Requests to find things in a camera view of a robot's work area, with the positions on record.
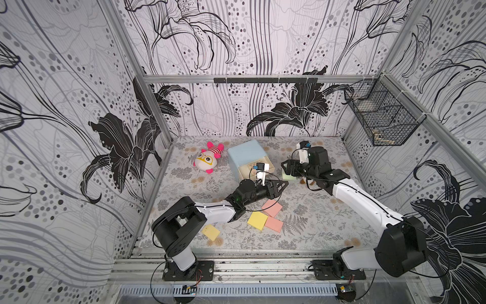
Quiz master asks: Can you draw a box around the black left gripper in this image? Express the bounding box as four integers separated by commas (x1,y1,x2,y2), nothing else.
242,178,287,206

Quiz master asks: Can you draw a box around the pink sticky note pad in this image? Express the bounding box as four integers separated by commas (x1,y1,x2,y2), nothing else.
265,217,284,233
261,200,282,218

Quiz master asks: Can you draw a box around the green sticky note pad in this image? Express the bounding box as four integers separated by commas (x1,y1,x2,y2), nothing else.
282,170,297,181

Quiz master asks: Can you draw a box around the light blue drawer cabinet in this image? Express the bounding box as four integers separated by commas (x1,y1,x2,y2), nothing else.
227,139,275,182

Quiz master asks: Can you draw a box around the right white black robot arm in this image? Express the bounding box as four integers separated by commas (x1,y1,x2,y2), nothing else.
281,146,429,277

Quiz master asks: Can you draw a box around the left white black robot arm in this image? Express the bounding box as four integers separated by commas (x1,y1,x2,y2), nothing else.
151,179,289,272

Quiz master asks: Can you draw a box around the large yellow sticky note pad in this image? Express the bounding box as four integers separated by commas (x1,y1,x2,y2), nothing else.
247,212,268,231

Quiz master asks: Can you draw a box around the small yellow sticky note pad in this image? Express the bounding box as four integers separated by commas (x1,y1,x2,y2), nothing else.
201,224,221,241

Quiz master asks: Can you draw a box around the pink white plush toy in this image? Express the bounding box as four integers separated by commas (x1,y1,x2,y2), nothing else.
192,141,225,174

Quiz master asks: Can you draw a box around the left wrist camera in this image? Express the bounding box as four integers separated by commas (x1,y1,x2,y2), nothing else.
253,162,268,186

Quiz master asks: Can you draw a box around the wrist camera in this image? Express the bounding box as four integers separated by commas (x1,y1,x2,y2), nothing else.
253,162,268,186
296,141,311,163

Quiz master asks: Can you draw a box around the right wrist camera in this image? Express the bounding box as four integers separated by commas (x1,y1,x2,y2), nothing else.
296,141,311,163

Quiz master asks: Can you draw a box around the black wire basket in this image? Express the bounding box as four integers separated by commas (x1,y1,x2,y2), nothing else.
344,79,426,146

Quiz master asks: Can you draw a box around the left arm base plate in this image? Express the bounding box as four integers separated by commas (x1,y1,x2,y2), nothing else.
163,260,215,282

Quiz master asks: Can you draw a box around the white slotted cable duct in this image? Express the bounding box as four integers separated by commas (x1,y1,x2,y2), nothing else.
119,282,338,298

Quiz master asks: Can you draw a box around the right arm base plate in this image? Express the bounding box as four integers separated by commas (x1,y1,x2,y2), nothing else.
308,260,367,282

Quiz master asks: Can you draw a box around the black bar on rail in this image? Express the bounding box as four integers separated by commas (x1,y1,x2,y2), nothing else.
213,77,318,84

